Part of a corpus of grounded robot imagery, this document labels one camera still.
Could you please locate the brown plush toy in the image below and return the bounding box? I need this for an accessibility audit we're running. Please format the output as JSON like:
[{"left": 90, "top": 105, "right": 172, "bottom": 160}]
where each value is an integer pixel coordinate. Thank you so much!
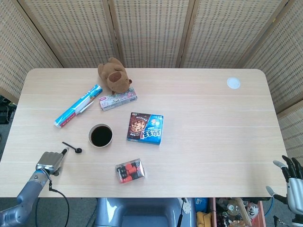
[{"left": 98, "top": 57, "right": 133, "bottom": 95}]

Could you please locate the woven rattan folding screen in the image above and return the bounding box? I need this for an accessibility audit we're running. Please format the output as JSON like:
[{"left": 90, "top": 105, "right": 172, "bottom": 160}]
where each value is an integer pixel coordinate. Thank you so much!
[{"left": 0, "top": 0, "right": 303, "bottom": 164}]

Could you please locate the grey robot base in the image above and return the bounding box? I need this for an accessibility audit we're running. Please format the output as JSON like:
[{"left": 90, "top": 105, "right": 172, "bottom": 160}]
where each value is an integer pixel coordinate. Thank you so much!
[{"left": 94, "top": 197, "right": 197, "bottom": 227}]

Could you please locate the long floral print box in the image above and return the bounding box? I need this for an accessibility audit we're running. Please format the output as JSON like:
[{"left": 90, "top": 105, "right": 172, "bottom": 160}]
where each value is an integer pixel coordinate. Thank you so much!
[{"left": 98, "top": 87, "right": 138, "bottom": 111}]

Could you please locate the clear box of capsules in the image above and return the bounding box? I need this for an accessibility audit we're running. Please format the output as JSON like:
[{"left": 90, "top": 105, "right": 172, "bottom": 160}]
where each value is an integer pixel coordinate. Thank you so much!
[{"left": 115, "top": 158, "right": 146, "bottom": 184}]

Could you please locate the white round table grommet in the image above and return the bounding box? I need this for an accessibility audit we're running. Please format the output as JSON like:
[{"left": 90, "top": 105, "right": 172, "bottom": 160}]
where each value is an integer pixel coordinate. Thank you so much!
[{"left": 226, "top": 77, "right": 241, "bottom": 90}]

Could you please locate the red crate of clutter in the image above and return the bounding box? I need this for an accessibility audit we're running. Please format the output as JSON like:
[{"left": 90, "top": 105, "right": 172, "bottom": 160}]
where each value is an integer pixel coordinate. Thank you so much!
[{"left": 209, "top": 197, "right": 267, "bottom": 227}]

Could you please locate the black plastic spoon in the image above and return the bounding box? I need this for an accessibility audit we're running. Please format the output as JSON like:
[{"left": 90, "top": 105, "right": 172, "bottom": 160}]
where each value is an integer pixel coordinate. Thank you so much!
[{"left": 62, "top": 141, "right": 83, "bottom": 154}]

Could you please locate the yellow bag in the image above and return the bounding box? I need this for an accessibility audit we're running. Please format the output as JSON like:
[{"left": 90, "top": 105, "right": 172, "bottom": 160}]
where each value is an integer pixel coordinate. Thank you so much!
[{"left": 196, "top": 211, "right": 213, "bottom": 227}]

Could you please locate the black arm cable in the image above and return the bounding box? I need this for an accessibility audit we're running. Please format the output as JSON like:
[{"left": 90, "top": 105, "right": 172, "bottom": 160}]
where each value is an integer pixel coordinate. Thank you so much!
[{"left": 35, "top": 176, "right": 71, "bottom": 227}]

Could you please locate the black floor equipment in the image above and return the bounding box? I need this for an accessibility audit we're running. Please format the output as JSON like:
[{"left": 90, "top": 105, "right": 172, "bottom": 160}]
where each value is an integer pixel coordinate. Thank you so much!
[{"left": 0, "top": 95, "right": 17, "bottom": 124}]

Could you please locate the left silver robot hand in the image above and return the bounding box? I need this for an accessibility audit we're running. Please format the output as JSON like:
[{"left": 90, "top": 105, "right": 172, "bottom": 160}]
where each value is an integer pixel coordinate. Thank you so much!
[{"left": 35, "top": 147, "right": 71, "bottom": 177}]

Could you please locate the blue cookie box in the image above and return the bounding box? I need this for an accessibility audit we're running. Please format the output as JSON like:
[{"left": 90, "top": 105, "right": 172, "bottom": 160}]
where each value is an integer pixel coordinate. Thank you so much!
[{"left": 126, "top": 112, "right": 164, "bottom": 146}]

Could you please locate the blue package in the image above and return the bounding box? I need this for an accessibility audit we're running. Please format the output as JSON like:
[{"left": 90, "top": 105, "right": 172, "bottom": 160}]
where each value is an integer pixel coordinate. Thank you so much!
[{"left": 194, "top": 198, "right": 209, "bottom": 211}]

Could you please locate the white metal bracket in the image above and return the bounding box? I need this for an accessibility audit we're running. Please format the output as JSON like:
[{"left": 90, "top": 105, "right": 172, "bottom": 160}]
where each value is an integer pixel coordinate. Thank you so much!
[{"left": 181, "top": 198, "right": 192, "bottom": 215}]

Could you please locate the white cup of coffee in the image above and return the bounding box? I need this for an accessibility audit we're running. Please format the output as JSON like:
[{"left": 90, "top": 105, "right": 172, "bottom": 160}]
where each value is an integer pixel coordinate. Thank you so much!
[{"left": 88, "top": 123, "right": 114, "bottom": 148}]

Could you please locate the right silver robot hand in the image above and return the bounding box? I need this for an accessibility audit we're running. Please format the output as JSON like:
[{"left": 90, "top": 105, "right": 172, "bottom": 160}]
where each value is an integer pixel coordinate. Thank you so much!
[{"left": 265, "top": 155, "right": 303, "bottom": 216}]

